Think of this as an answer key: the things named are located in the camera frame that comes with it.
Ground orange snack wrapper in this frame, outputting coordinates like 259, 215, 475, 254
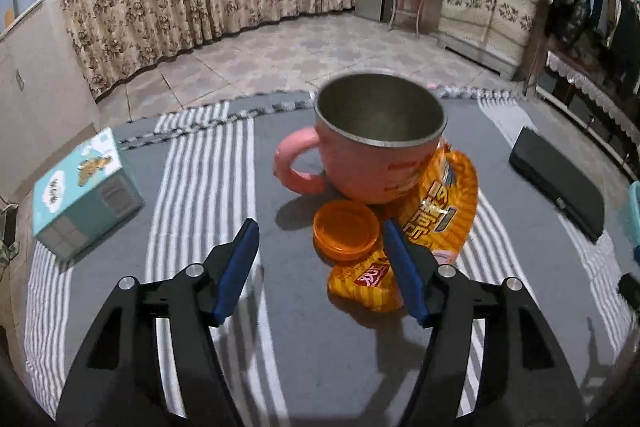
328, 140, 478, 313

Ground light blue tissue box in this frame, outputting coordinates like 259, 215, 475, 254
32, 128, 143, 262

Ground black glasses case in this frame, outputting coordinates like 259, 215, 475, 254
509, 127, 605, 243

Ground grey striped tablecloth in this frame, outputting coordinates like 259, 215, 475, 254
22, 92, 636, 426

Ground light blue laundry basket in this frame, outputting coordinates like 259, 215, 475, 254
620, 181, 640, 265

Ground orange plastic lid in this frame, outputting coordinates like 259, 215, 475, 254
312, 199, 380, 262

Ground low shelf with lace cover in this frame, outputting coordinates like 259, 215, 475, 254
535, 51, 639, 182

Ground white cabinet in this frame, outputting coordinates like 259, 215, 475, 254
1, 0, 100, 202

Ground pink metal mug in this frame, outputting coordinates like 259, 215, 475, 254
273, 69, 448, 205

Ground cloth covered cabinet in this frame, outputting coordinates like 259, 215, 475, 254
437, 0, 538, 79

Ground clothes rack with garments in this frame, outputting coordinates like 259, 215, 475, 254
521, 0, 639, 103

